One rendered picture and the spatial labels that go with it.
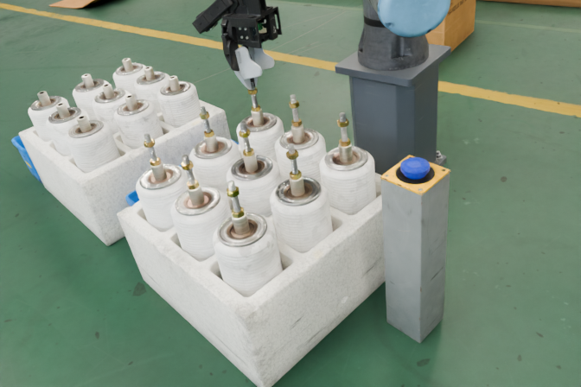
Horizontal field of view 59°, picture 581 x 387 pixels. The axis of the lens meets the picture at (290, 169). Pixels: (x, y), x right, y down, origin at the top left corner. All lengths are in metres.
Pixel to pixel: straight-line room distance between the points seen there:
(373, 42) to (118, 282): 0.73
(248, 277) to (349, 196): 0.23
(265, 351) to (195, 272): 0.16
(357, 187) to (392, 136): 0.29
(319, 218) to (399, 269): 0.15
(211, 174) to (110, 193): 0.31
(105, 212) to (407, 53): 0.74
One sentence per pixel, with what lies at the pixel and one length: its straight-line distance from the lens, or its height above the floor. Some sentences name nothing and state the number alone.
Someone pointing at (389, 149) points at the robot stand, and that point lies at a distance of 1.17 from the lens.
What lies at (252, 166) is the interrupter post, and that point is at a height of 0.26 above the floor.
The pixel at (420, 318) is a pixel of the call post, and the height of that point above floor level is 0.06.
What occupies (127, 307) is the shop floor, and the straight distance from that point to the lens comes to 1.09.
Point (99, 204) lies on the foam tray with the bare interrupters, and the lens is 1.20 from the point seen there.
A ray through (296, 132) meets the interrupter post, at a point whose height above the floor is 0.27.
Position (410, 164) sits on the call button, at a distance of 0.73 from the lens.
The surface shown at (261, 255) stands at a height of 0.23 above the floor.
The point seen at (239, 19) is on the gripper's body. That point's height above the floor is 0.48.
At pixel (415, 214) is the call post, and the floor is 0.27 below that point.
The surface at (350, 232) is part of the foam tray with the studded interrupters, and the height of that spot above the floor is 0.18.
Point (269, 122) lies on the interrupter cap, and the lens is 1.04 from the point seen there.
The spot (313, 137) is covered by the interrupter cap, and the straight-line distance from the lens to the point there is 0.96.
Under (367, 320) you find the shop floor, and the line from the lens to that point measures 0.96.
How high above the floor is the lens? 0.74
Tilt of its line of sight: 33 degrees down
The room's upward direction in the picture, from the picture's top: 9 degrees counter-clockwise
